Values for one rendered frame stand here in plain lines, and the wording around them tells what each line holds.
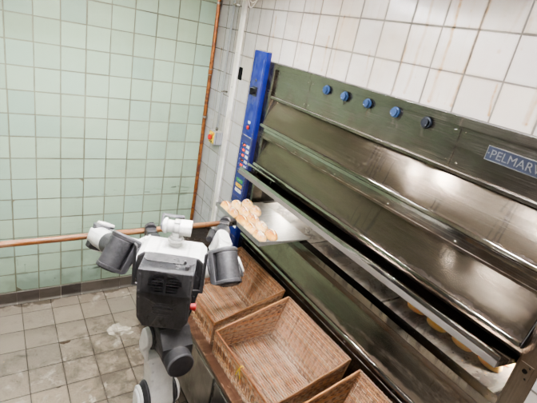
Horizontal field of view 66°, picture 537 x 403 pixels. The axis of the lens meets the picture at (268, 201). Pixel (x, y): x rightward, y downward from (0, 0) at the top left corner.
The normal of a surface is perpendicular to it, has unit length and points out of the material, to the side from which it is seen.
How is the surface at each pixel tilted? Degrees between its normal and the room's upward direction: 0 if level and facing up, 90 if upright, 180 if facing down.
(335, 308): 70
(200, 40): 90
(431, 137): 90
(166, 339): 44
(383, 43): 90
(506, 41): 90
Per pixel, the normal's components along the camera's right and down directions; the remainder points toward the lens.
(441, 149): -0.83, 0.06
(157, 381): 0.54, 0.25
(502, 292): -0.72, -0.26
